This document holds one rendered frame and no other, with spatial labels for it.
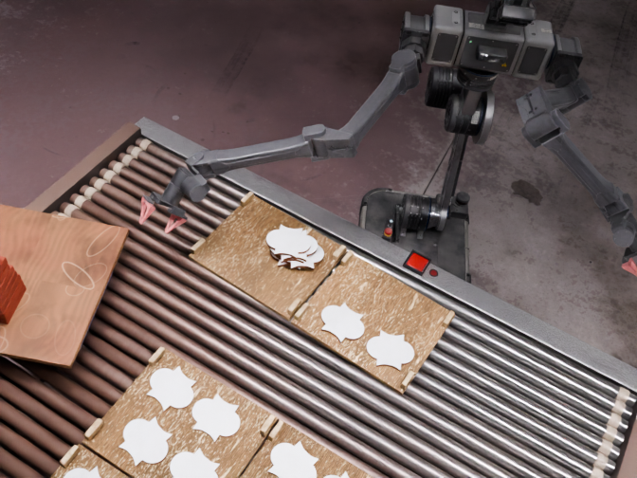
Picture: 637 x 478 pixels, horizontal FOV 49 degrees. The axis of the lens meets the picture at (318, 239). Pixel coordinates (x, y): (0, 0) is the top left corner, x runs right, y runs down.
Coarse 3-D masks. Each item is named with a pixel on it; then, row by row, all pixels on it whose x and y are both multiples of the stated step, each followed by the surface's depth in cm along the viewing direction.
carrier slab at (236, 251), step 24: (240, 216) 244; (264, 216) 245; (288, 216) 246; (216, 240) 236; (240, 240) 237; (264, 240) 238; (216, 264) 230; (240, 264) 231; (264, 264) 232; (336, 264) 236; (240, 288) 225; (264, 288) 226; (288, 288) 227; (312, 288) 228
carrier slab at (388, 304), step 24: (360, 264) 236; (336, 288) 229; (360, 288) 230; (384, 288) 231; (408, 288) 231; (312, 312) 222; (360, 312) 224; (384, 312) 225; (408, 312) 226; (432, 312) 227; (312, 336) 218; (408, 336) 220; (432, 336) 221; (360, 360) 213; (408, 384) 210
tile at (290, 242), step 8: (272, 232) 231; (280, 232) 232; (288, 232) 232; (296, 232) 232; (272, 240) 229; (280, 240) 230; (288, 240) 230; (296, 240) 230; (304, 240) 231; (272, 248) 228; (280, 248) 228; (288, 248) 228; (296, 248) 228; (304, 248) 228; (296, 256) 226
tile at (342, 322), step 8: (344, 304) 224; (328, 312) 221; (336, 312) 222; (344, 312) 222; (352, 312) 222; (328, 320) 220; (336, 320) 220; (344, 320) 220; (352, 320) 220; (328, 328) 218; (336, 328) 218; (344, 328) 218; (352, 328) 218; (360, 328) 219; (336, 336) 217; (344, 336) 216; (352, 336) 217; (360, 336) 217
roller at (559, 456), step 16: (80, 192) 247; (96, 192) 246; (112, 208) 243; (128, 208) 244; (144, 224) 240; (176, 240) 237; (432, 384) 212; (448, 400) 211; (464, 400) 210; (480, 416) 209; (496, 416) 208; (512, 432) 206; (528, 432) 206; (544, 448) 203; (560, 464) 203; (576, 464) 201
